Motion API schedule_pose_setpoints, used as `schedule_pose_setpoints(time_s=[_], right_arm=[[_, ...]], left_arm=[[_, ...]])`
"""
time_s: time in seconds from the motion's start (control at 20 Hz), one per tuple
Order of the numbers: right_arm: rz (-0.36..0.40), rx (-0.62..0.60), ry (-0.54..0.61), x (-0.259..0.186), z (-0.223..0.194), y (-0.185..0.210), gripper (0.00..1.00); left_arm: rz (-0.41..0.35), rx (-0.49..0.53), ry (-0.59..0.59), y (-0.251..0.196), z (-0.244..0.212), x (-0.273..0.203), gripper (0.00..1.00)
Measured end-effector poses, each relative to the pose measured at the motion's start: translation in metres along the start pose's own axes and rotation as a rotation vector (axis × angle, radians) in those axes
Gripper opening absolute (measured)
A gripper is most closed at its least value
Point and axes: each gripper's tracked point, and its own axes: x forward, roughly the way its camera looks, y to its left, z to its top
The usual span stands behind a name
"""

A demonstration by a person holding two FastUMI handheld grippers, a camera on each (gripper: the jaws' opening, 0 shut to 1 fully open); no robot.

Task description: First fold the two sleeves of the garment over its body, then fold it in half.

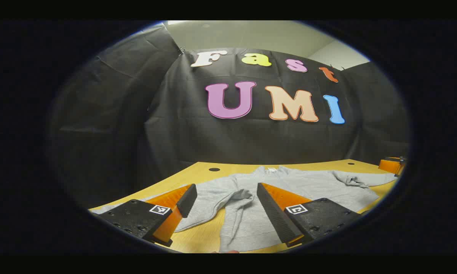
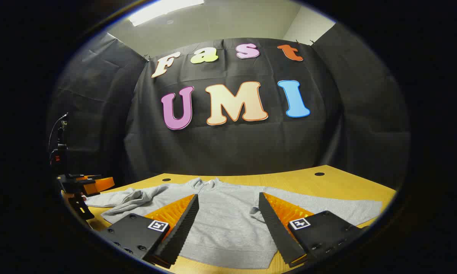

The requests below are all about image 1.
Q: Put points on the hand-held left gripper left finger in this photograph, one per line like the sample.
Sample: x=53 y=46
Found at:
x=188 y=199

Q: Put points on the grey sweatshirt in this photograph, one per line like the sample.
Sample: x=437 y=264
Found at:
x=320 y=186

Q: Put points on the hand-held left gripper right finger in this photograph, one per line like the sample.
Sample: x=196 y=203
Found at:
x=272 y=213

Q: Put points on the black backdrop cloth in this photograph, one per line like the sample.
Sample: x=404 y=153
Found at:
x=251 y=140

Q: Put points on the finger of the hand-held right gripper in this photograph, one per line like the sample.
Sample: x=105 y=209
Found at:
x=388 y=166

